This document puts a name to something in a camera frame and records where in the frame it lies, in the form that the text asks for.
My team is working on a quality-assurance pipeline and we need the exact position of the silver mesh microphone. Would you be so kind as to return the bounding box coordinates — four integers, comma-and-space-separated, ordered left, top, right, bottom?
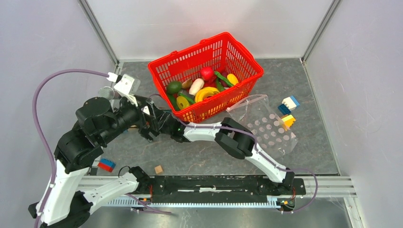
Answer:
98, 86, 115, 101

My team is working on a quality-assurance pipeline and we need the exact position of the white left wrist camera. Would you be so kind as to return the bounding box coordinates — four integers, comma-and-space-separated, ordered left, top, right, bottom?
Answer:
107, 72, 141, 106

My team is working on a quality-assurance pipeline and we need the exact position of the white toy radish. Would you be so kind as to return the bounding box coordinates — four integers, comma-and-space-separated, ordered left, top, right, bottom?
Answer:
189, 78, 204, 95

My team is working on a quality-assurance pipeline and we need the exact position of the red toy apple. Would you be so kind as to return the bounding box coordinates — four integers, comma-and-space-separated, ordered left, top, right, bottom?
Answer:
200, 67, 215, 81

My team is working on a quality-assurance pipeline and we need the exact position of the red plastic basket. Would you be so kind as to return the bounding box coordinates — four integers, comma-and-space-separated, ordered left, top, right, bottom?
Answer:
148, 32, 264, 123

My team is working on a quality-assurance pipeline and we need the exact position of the yellow toy pineapple slice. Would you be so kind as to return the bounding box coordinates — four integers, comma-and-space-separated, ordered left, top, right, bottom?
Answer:
176, 95, 191, 110

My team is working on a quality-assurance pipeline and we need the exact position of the red blue toy block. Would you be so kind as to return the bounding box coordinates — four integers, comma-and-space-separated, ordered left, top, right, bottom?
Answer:
97, 158, 116, 172

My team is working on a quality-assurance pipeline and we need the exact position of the dark blue toy block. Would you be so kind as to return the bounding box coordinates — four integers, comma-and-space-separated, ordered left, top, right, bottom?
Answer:
278, 104, 291, 115

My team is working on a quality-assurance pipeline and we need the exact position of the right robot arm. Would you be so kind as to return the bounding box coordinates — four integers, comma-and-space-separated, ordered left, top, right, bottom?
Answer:
140, 102, 295, 194

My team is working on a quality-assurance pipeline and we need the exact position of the clear zip top bag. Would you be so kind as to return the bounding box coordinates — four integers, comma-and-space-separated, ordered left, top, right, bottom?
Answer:
226, 95, 297, 159

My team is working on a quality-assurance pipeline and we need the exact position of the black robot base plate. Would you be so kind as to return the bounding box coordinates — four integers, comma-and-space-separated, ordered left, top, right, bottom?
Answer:
133, 175, 307, 203

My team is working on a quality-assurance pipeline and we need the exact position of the small wooden cube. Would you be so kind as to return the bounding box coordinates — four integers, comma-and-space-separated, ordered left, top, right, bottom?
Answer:
154, 165, 164, 175

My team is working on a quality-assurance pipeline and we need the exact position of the yellow toy lemon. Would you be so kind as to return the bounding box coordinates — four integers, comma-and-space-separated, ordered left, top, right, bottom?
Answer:
227, 74, 239, 86

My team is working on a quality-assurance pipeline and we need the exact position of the green toy avocado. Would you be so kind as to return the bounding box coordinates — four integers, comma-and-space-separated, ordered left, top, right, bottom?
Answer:
166, 81, 182, 95

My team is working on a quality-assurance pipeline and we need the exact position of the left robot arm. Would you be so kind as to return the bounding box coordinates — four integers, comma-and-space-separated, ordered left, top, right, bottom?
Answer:
29, 97, 153, 228

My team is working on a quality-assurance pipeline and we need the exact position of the yellow toy banana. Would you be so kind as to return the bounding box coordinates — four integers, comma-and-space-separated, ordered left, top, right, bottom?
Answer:
194, 87, 220, 103

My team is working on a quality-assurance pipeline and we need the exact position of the white blue toy block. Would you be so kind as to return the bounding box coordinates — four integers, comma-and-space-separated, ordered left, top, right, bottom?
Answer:
282, 95, 300, 111

